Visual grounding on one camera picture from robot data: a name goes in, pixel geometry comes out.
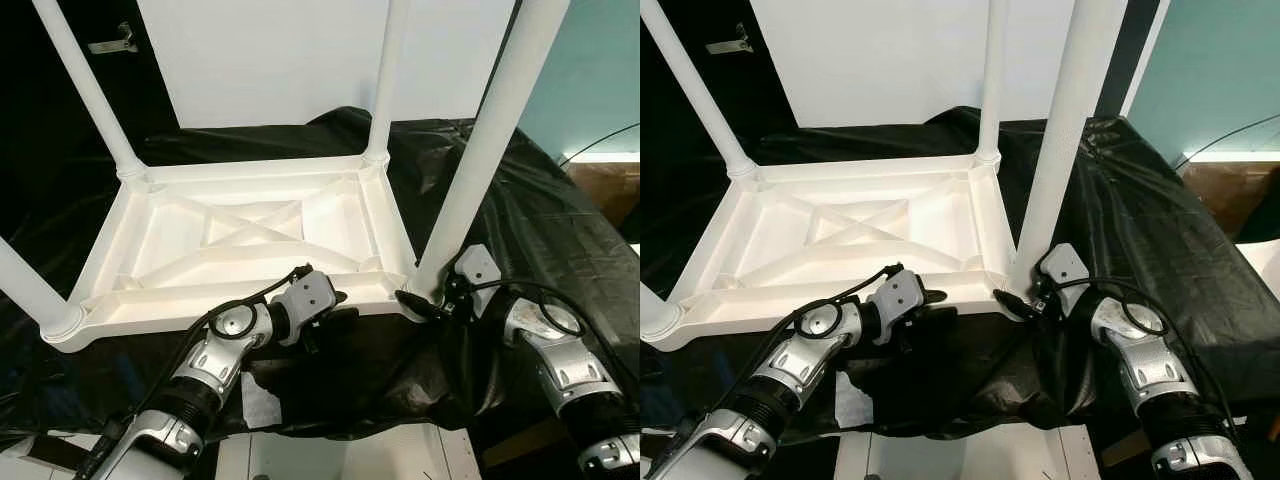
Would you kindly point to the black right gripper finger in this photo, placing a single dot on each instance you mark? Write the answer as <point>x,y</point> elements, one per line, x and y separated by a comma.
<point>420,305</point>
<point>1015,303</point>

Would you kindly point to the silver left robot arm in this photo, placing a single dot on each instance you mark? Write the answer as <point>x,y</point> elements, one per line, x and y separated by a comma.
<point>205,370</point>
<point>795,370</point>

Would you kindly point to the white tape piece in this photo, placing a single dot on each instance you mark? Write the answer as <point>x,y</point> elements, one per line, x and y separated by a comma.
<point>260,402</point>

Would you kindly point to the black plastic cover sheet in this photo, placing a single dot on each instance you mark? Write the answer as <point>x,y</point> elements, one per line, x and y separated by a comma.
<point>1170,250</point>
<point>560,250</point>

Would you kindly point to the dark wooden table leg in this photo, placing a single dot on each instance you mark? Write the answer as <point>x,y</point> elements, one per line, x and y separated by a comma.
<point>525,445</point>
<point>55,452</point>
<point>1125,450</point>

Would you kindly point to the brown wooden furniture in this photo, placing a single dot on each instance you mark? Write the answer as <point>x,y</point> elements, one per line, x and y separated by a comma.
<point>610,190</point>
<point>1230,200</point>

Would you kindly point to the white chair seat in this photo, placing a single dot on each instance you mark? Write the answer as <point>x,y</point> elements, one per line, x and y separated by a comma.
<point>1260,265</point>

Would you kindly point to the dark vertical pillar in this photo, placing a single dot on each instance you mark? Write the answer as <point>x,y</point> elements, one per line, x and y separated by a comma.
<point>508,50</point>
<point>1125,50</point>

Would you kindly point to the teal glass panel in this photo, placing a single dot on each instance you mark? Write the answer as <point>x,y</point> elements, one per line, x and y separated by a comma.
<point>1215,70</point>
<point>595,70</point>

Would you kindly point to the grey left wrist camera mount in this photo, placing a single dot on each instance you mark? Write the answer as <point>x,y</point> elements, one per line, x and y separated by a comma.
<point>902,298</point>
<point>310,298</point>

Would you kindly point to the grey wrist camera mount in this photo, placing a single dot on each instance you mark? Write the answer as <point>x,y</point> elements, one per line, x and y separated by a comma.
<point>310,298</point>
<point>478,268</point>
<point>902,298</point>
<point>1065,268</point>

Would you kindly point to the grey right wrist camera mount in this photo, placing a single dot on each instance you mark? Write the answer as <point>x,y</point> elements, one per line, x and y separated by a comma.
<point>1065,268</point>
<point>478,268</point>

